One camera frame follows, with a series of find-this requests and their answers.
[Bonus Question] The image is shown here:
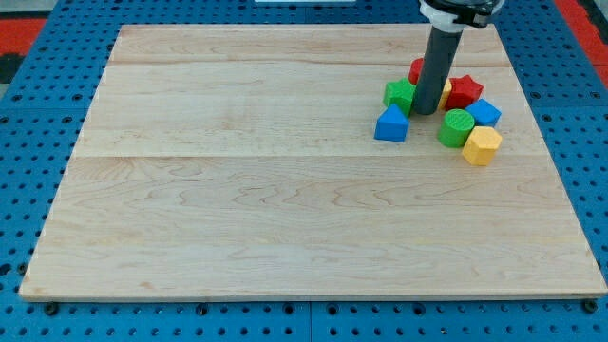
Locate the red star block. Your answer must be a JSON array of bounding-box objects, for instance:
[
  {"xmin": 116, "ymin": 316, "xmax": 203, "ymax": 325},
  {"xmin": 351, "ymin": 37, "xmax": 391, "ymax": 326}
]
[{"xmin": 445, "ymin": 75, "xmax": 485, "ymax": 110}]

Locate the yellow block behind rod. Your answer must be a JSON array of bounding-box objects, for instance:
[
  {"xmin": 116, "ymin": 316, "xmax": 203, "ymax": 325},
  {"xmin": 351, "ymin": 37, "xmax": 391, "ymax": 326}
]
[{"xmin": 437, "ymin": 79, "xmax": 452, "ymax": 110}]

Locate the green star block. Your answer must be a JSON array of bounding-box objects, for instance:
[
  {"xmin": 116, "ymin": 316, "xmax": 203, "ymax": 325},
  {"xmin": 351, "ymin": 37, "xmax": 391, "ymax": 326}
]
[{"xmin": 383, "ymin": 78, "xmax": 416, "ymax": 118}]

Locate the green cylinder block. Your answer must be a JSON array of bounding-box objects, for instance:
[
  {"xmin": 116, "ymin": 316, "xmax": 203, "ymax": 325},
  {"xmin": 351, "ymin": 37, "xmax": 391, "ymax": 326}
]
[{"xmin": 437, "ymin": 109, "xmax": 475, "ymax": 148}]

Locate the white black robot arm flange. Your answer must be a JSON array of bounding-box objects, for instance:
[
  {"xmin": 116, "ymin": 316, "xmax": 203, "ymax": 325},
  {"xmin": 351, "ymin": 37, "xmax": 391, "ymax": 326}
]
[{"xmin": 419, "ymin": 0, "xmax": 505, "ymax": 33}]

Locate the blue triangle block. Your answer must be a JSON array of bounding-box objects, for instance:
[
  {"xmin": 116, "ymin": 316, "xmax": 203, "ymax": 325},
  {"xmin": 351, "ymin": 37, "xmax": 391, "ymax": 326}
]
[{"xmin": 373, "ymin": 104, "xmax": 409, "ymax": 143}]

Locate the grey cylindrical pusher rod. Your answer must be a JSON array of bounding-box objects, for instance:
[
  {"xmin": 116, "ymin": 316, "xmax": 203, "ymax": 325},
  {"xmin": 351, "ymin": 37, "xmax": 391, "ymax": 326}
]
[{"xmin": 412, "ymin": 28, "xmax": 463, "ymax": 115}]

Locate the yellow hexagon block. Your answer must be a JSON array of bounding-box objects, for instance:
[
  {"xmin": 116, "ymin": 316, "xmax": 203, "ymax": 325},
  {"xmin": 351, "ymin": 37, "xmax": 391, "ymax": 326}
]
[{"xmin": 462, "ymin": 126, "xmax": 503, "ymax": 166}]

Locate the blue cube block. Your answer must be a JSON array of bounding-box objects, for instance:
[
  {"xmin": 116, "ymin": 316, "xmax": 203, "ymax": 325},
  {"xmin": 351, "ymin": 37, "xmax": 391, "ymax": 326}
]
[{"xmin": 465, "ymin": 99, "xmax": 502, "ymax": 127}]

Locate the light wooden board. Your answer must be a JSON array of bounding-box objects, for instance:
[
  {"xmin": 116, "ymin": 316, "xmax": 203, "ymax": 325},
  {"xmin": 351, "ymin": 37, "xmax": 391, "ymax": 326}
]
[{"xmin": 19, "ymin": 24, "xmax": 607, "ymax": 302}]

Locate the red circle block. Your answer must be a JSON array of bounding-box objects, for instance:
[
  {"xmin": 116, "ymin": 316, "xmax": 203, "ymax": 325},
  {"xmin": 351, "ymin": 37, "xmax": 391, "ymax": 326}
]
[{"xmin": 408, "ymin": 58, "xmax": 424, "ymax": 85}]

